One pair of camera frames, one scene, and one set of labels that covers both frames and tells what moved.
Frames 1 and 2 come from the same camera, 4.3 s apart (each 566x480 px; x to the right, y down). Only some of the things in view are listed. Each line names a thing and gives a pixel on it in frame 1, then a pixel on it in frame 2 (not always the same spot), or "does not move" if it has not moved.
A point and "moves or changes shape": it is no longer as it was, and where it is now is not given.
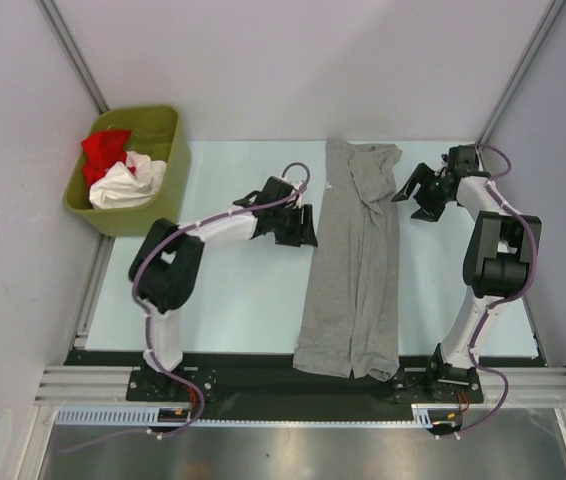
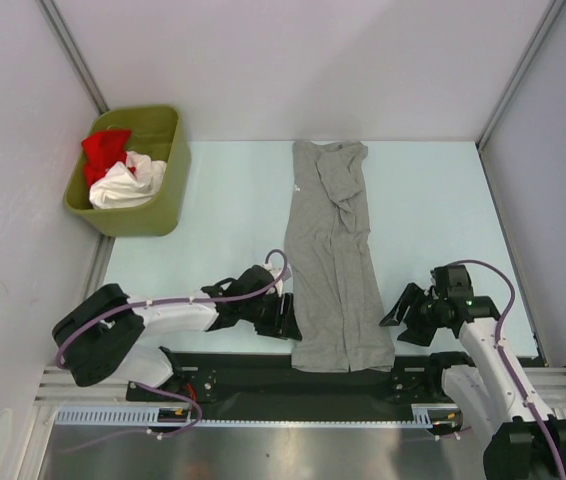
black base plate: (438, 383) does not move
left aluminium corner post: (72, 53) does not move
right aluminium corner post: (520, 71) does not move
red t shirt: (102, 149) does not move
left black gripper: (302, 234) -> (281, 325)
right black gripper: (424, 174) -> (416, 333)
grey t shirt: (349, 301) moves or changes shape
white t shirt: (118, 188) does not move
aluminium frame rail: (112, 386) does not move
